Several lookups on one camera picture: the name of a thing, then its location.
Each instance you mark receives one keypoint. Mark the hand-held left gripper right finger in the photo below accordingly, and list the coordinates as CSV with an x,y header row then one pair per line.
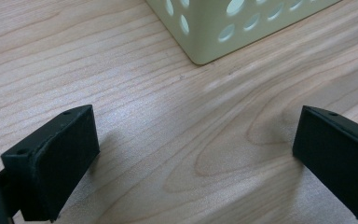
x,y
338,155

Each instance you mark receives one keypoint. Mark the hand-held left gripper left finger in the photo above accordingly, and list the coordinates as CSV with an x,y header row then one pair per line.
x,y
59,165

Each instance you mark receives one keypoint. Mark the pale green perforated plastic basket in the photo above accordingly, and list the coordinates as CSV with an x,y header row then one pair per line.
x,y
213,29

